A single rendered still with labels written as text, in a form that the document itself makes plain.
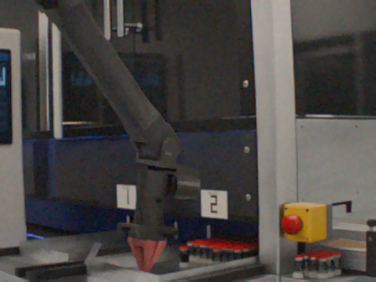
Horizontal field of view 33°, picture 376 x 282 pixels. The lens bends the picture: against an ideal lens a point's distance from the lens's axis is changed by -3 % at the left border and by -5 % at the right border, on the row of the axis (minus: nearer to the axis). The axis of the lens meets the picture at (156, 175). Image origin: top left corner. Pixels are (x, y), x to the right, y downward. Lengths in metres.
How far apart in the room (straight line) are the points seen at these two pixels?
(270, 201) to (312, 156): 0.15
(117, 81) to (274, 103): 0.34
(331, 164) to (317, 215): 0.21
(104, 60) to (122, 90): 0.07
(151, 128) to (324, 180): 0.44
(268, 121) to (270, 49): 0.15
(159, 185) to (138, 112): 0.15
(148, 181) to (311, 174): 0.37
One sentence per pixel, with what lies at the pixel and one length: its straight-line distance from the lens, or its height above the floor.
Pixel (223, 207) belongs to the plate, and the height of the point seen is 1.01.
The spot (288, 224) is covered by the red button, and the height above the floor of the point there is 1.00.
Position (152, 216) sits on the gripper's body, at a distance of 1.26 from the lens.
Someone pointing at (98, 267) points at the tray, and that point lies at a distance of 1.42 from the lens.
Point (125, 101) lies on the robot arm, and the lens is 1.21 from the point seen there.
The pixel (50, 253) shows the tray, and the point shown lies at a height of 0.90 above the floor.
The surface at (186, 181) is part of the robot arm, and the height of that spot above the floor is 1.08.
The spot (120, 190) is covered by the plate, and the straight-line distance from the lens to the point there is 1.78.
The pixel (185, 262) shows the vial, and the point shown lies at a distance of 1.48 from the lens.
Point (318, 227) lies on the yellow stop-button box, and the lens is 1.32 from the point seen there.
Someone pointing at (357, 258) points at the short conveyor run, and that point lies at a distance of 1.38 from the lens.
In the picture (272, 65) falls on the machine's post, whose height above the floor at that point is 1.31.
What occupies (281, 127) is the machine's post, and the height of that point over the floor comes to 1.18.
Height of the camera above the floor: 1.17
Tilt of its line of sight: 3 degrees down
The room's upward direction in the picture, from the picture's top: 2 degrees counter-clockwise
